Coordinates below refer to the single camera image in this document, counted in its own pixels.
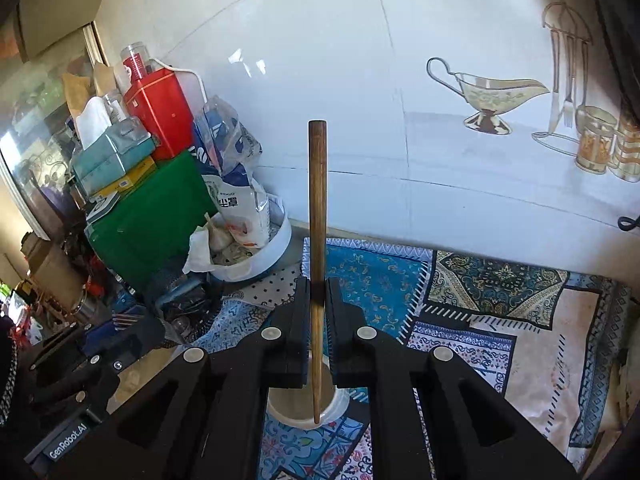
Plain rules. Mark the red metal tin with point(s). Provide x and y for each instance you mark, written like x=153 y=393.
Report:
x=160 y=110

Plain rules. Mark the yellow flat box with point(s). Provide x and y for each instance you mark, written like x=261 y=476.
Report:
x=132 y=177

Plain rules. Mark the white round container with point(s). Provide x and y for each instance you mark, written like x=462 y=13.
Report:
x=270 y=252

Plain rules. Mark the garlic bulb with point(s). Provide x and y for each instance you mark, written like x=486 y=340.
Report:
x=220 y=237

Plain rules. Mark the brown paper bag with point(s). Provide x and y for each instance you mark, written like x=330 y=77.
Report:
x=80 y=95

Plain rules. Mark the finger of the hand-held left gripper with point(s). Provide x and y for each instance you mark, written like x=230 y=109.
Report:
x=115 y=340
x=85 y=387

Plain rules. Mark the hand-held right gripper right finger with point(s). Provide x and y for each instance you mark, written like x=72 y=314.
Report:
x=334 y=320

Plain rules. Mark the blue patterned patchwork cloth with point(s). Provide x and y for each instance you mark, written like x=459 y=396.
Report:
x=500 y=310

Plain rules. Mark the white plastic cup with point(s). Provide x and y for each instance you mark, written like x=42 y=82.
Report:
x=295 y=410

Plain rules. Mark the shiny metal can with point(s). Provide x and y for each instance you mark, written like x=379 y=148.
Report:
x=85 y=307

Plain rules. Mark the green box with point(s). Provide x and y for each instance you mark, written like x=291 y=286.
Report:
x=155 y=215

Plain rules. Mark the clear jar with red label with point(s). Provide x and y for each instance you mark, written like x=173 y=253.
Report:
x=135 y=60

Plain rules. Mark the blue white plastic bag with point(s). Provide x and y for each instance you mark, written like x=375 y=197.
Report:
x=232 y=160

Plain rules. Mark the teal tissue box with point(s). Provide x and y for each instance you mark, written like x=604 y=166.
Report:
x=112 y=157

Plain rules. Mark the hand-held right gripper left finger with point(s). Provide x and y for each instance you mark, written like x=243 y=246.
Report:
x=302 y=320

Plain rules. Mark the black pan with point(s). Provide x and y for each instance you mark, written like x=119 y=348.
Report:
x=620 y=35

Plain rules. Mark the dark brown wooden chopstick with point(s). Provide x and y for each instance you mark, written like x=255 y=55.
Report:
x=317 y=210

